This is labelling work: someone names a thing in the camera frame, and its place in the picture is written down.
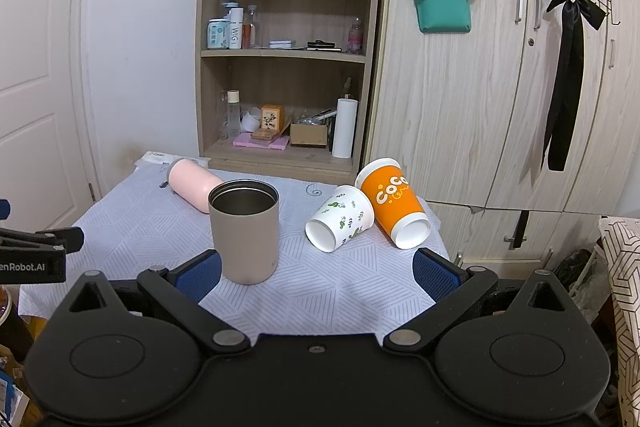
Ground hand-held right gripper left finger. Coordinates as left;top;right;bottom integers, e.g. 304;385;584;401
66;249;251;355

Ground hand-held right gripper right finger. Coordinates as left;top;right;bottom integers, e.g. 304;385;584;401
382;248;571;355

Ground orange paper cup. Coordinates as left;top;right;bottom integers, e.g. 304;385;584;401
355;158;432;250

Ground pink tumbler cup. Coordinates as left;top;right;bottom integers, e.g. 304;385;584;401
167;158;226;214

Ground white leaf-print paper cup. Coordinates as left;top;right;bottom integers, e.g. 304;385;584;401
305;185;376;253

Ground beige steel tumbler cup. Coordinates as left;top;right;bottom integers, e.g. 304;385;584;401
207;179;280;285

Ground white plastic cup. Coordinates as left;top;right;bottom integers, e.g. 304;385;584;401
241;107;263;133

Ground white patterned tablecloth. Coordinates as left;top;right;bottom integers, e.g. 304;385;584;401
19;152;451;338

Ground white paper sheet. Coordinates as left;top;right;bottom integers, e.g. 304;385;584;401
135;151;209;168

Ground white door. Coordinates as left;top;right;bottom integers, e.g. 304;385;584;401
0;0;103;230

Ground pink flat box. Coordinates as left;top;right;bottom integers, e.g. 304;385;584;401
232;133;291;152

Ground black plastic bag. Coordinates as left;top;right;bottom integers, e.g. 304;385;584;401
552;249;602;304

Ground clear bottle with beige cap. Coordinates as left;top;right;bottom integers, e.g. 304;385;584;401
220;90;242;140

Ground wooden wardrobe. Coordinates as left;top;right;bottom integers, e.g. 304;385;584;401
364;0;640;270

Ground white paper roll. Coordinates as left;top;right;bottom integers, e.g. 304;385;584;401
332;98;359;159

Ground yellow floral box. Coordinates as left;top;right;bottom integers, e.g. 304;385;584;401
261;104;285;132

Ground brown cardboard box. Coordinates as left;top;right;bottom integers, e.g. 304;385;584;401
290;122;329;148

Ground geometric patterned cloth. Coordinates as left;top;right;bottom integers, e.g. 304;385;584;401
598;216;640;427

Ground wooden shelf unit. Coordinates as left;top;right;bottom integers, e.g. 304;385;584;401
195;0;383;184

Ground green and white jar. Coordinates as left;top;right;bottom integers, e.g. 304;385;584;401
207;19;232;52

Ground black ribbon bow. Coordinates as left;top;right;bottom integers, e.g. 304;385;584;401
544;0;607;172

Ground white pump bottle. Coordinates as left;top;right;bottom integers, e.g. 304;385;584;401
222;2;245;50

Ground pink bottle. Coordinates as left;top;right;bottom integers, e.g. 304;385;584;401
346;18;364;55

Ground clear bottle with red liquid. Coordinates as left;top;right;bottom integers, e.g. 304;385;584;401
243;5;262;49

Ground black strap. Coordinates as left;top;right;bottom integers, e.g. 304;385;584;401
513;210;530;250

